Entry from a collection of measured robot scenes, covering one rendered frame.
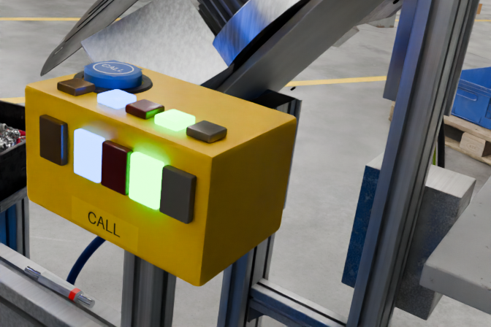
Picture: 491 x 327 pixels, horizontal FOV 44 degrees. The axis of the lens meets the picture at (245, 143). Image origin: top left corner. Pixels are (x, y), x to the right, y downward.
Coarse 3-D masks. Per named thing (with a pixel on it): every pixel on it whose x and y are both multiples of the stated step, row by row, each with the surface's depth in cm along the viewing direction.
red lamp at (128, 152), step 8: (104, 144) 37; (112, 144) 37; (104, 152) 37; (112, 152) 37; (120, 152) 36; (128, 152) 36; (104, 160) 37; (112, 160) 37; (120, 160) 37; (128, 160) 36; (104, 168) 38; (112, 168) 37; (120, 168) 37; (128, 168) 37; (104, 176) 38; (112, 176) 37; (120, 176) 37; (128, 176) 37; (104, 184) 38; (112, 184) 38; (120, 184) 37; (128, 184) 37; (120, 192) 37; (128, 192) 37
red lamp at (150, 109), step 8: (128, 104) 38; (136, 104) 38; (144, 104) 38; (152, 104) 38; (160, 104) 38; (128, 112) 38; (136, 112) 37; (144, 112) 37; (152, 112) 37; (160, 112) 38
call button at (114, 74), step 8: (96, 64) 43; (104, 64) 43; (112, 64) 44; (120, 64) 44; (128, 64) 44; (88, 72) 42; (96, 72) 42; (104, 72) 42; (112, 72) 42; (120, 72) 42; (128, 72) 42; (136, 72) 43; (88, 80) 42; (96, 80) 41; (104, 80) 41; (112, 80) 41; (120, 80) 41; (128, 80) 42; (136, 80) 42; (112, 88) 41; (120, 88) 42
